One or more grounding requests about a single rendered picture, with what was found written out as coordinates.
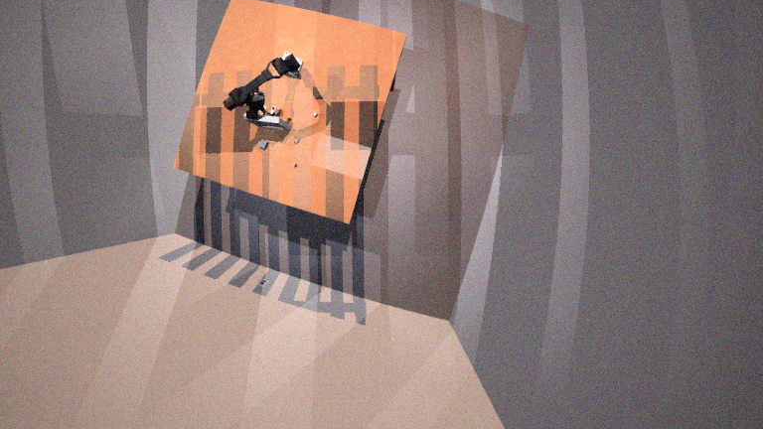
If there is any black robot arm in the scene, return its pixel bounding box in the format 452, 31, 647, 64
223, 54, 301, 111

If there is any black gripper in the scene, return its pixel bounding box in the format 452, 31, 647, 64
245, 87, 260, 119

